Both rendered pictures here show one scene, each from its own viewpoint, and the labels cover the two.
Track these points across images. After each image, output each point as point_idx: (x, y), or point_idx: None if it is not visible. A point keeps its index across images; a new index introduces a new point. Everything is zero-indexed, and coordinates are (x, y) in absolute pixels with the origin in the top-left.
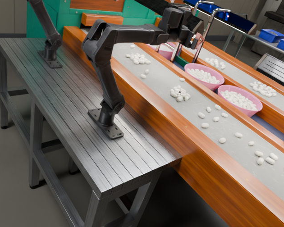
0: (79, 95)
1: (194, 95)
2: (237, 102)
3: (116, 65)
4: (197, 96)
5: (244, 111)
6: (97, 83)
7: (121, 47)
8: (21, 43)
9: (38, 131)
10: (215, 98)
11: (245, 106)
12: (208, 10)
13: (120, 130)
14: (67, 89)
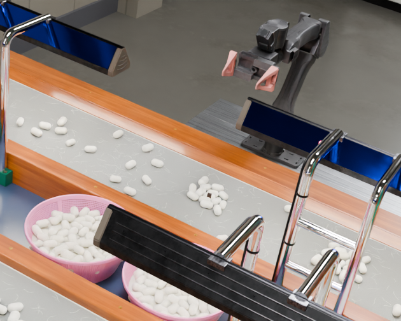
0: (340, 180)
1: (181, 209)
2: (83, 228)
3: (344, 201)
4: (174, 211)
5: (72, 202)
6: None
7: None
8: None
9: None
10: (139, 201)
11: (64, 225)
12: None
13: (248, 144)
14: (361, 183)
